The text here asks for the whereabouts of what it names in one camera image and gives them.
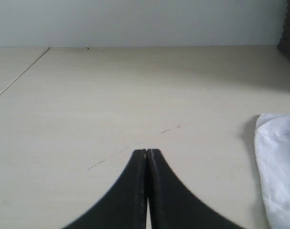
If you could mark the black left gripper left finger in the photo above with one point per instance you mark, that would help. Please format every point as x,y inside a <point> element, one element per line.
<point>124,206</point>

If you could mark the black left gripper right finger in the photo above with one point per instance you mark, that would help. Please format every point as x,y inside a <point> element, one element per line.
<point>173,205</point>

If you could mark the white t-shirt with red lettering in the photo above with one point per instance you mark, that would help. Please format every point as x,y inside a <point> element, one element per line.
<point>272,151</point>

